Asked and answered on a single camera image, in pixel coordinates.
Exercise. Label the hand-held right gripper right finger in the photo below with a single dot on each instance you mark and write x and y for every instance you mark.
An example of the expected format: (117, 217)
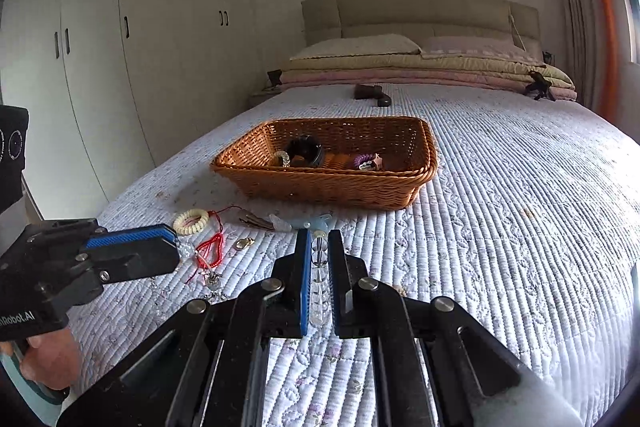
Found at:
(338, 292)

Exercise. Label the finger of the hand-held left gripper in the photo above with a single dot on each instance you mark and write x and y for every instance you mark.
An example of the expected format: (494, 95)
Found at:
(130, 238)
(145, 260)

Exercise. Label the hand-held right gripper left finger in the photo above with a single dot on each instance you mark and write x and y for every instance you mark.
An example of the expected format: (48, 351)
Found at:
(303, 287)

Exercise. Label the brown wicker basket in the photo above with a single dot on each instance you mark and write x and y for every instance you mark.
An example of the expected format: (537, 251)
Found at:
(320, 192)

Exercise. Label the person's left hand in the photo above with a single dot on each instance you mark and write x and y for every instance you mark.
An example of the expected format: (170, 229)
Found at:
(50, 357)

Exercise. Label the light blue hair clip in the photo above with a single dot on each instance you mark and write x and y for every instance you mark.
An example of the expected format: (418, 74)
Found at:
(312, 223)

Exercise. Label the silver pendant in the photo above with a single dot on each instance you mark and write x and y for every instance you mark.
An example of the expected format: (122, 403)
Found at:
(214, 281)

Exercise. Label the grey metal hair clip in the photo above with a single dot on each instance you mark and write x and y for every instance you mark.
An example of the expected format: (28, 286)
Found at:
(255, 222)

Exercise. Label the pink star hair clip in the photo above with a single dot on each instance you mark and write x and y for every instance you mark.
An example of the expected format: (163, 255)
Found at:
(378, 162)

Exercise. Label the black hair claw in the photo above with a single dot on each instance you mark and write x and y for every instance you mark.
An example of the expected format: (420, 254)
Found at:
(305, 149)

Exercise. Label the white quilted bedspread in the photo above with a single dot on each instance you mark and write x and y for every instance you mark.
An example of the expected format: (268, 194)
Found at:
(500, 217)

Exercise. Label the white wardrobe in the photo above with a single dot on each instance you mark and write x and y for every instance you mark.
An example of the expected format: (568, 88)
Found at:
(125, 57)

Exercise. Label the brown object on bed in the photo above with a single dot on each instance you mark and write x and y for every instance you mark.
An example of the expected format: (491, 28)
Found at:
(370, 93)

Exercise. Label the pink folded quilt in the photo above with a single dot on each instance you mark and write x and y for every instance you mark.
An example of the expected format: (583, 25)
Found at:
(425, 79)

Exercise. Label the cream pillow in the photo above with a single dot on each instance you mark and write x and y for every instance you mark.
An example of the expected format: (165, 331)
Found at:
(352, 46)

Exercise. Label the pink pillow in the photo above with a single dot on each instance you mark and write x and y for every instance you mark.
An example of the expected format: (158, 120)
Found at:
(475, 47)

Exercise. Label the beige padded headboard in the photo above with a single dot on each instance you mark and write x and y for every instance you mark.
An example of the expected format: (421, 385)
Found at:
(420, 14)

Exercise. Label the grey and orange curtain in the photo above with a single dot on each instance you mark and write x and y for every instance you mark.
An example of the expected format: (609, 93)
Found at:
(580, 7)

